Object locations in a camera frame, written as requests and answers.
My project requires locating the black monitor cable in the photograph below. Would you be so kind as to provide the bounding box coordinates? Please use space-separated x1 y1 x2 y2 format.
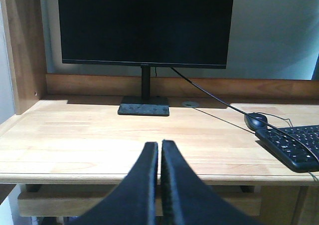
170 67 319 162

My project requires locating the wooden desk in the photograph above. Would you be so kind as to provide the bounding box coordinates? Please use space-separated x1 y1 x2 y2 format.
0 0 319 225

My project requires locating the black computer mouse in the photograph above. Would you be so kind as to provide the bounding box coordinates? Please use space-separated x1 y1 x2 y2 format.
244 112 268 131

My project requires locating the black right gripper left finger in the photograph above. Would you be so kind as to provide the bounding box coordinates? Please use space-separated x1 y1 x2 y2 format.
68 142 158 225

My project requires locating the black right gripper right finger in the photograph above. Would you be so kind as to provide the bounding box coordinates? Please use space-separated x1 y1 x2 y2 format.
161 140 258 225

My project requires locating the black computer monitor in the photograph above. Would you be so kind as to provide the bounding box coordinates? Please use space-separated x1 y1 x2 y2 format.
58 0 234 116

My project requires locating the black keyboard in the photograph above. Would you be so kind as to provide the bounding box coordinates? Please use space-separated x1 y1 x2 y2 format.
255 125 319 173

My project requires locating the grey desk cable grommet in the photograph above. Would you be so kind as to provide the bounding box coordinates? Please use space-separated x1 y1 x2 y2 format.
182 101 199 108

